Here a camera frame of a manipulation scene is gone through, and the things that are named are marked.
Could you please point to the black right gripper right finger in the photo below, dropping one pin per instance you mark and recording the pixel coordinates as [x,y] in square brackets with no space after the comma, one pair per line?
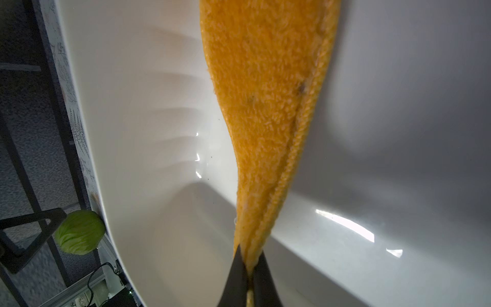
[264,290]

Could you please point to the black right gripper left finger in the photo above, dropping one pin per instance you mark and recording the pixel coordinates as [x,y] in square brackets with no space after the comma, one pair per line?
[236,288]

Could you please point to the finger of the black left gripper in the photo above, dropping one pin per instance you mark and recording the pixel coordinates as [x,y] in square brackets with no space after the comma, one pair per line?
[15,258]

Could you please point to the white plastic storage box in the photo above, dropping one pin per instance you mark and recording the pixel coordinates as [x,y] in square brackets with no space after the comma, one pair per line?
[390,205]

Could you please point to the green cabbage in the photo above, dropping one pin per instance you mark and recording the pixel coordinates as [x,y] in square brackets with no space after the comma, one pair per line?
[80,233]

